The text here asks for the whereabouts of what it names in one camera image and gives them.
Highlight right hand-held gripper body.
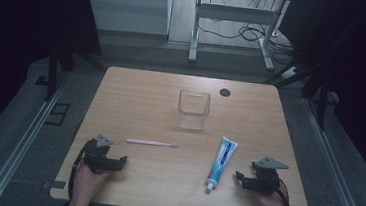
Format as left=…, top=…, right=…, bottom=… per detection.
left=248, top=154, right=292, bottom=198

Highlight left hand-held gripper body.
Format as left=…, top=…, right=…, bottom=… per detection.
left=79, top=132, right=121, bottom=178

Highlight white and blue toothpaste tube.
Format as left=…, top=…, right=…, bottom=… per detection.
left=203, top=134, right=240, bottom=196

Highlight pink toothbrush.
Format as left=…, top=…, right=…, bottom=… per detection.
left=125, top=137, right=182, bottom=150

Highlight clear plastic cup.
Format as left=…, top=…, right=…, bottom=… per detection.
left=175, top=89, right=212, bottom=132

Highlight person's right hand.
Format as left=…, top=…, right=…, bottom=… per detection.
left=254, top=185, right=291, bottom=206

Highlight person's left hand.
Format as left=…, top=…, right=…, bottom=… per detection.
left=69, top=160, right=113, bottom=206

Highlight grey tape patch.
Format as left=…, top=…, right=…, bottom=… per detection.
left=42, top=178, right=69, bottom=191

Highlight black metal stand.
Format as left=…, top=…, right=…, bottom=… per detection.
left=33, top=34, right=108, bottom=107
left=258, top=53, right=344, bottom=133

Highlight white power strip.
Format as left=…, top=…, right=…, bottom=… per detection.
left=280, top=65, right=301, bottom=81

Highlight dark curtain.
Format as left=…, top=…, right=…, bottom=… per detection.
left=0, top=0, right=108, bottom=164
left=265, top=0, right=366, bottom=193

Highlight white cabinet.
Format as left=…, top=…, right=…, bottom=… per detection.
left=80, top=0, right=174, bottom=37

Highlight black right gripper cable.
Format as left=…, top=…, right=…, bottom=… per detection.
left=273, top=176, right=297, bottom=206

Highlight silver metal floor rail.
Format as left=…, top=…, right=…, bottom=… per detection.
left=292, top=96, right=366, bottom=206
left=0, top=66, right=71, bottom=206

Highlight black cables on floor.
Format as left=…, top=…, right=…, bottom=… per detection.
left=195, top=0, right=303, bottom=62

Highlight white metal desk frame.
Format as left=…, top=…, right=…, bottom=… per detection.
left=186, top=0, right=291, bottom=73

